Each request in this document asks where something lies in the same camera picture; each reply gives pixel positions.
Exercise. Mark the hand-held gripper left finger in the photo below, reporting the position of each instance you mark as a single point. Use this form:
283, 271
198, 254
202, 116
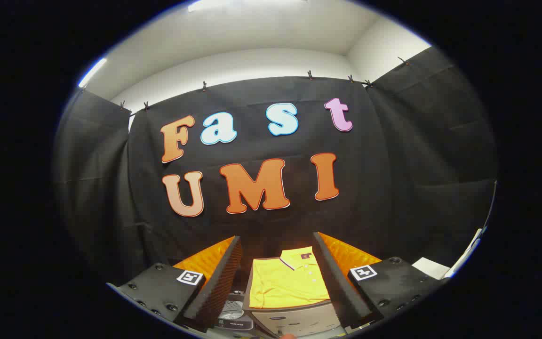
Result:
221, 282

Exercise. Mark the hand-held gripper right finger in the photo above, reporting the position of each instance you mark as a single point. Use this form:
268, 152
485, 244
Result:
334, 282

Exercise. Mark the yellow polo shirt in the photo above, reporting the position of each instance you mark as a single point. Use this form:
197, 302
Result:
285, 282

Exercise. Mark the white flat board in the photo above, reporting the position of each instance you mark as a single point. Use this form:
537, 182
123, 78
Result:
431, 268

